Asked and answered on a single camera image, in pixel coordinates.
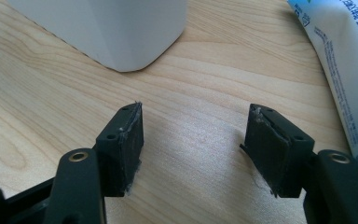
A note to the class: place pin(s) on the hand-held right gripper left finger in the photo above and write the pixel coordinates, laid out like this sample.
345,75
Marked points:
122,155

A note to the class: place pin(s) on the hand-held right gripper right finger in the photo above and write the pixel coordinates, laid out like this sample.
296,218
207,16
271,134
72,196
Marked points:
270,149

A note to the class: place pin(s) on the blue and white toothpaste tube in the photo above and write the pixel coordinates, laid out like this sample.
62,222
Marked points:
348,62

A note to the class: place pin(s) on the grey plastic holder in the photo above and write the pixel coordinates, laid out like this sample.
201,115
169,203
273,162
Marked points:
112,31

